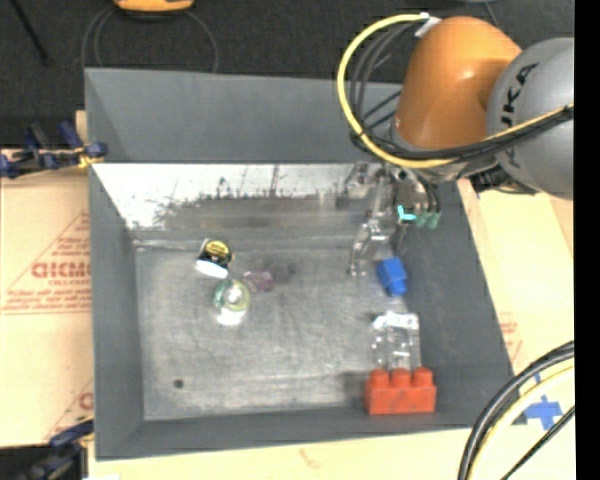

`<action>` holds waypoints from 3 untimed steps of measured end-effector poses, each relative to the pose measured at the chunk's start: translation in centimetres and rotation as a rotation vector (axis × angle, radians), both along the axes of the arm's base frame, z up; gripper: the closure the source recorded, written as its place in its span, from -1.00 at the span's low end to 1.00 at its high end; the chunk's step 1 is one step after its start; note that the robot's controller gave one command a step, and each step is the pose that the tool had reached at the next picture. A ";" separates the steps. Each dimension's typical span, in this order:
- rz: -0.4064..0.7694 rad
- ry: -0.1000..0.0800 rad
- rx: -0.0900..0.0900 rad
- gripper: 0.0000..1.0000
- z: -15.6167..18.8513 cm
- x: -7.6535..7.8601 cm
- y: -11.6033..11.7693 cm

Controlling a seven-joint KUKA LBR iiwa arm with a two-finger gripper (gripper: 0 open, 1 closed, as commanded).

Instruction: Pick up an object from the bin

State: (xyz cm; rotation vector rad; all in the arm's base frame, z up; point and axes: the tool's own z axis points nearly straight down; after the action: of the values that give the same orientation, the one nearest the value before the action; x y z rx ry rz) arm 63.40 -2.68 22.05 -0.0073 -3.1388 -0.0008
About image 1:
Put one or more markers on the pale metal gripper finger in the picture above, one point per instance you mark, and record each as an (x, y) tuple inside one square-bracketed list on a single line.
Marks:
[(362, 248), (391, 240)]

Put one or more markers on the blue toy block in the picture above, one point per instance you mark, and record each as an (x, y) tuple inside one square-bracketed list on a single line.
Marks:
[(392, 274)]

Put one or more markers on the clear plastic packet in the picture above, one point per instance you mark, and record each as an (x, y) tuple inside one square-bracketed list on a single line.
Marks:
[(396, 340)]

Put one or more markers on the purple translucent small object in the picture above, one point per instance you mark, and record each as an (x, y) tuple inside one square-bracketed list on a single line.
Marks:
[(259, 280)]

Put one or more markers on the grey metal bin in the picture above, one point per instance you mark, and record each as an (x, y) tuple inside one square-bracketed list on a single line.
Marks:
[(290, 358)]

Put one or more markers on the clear green glass bottle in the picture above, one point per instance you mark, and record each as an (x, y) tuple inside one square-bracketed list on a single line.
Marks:
[(231, 302)]

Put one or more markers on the black and yellow small jar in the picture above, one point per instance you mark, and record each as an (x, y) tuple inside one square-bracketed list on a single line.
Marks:
[(214, 258)]

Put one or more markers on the red toy brick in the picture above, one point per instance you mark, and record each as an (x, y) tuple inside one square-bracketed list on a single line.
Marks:
[(400, 393)]

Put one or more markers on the brown cardboard board red print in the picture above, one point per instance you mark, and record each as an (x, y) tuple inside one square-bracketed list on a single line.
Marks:
[(40, 328)]

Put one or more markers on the black cylinder on white bracket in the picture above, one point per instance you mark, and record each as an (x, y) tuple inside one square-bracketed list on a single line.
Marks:
[(485, 179)]

